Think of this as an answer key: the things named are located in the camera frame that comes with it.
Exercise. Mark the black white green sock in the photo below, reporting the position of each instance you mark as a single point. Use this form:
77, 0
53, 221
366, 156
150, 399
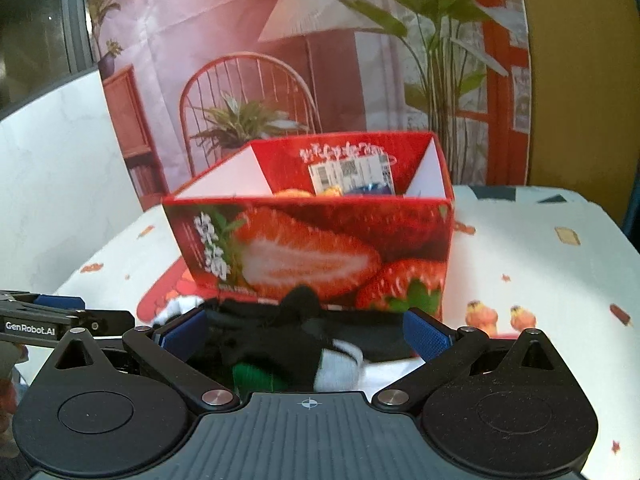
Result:
280, 330

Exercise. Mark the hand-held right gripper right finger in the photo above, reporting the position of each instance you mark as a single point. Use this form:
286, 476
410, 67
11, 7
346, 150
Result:
427, 335

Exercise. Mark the red strawberry print cardboard box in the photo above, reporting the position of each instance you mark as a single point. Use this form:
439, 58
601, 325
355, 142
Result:
300, 250

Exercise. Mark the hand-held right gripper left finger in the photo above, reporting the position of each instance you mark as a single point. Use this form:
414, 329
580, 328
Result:
182, 335

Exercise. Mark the white printed tablecloth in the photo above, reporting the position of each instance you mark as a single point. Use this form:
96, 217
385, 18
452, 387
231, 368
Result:
525, 270

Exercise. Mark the yellow wooden panel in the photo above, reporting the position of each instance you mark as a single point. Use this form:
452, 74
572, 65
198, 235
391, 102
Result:
580, 110

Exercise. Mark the orange white soft toy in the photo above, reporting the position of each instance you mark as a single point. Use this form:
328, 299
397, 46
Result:
291, 192

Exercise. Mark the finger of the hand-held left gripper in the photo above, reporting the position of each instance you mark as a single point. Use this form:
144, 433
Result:
60, 302
107, 321

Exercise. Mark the white marble board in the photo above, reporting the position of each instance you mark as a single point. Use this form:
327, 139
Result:
55, 185

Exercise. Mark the dark window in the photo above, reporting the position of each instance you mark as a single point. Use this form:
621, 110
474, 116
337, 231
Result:
40, 20

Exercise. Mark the printed room scene backdrop cloth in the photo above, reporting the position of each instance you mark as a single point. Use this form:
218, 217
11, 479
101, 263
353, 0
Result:
350, 85

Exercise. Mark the blue soft item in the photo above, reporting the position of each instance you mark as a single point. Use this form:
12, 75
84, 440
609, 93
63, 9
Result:
367, 189

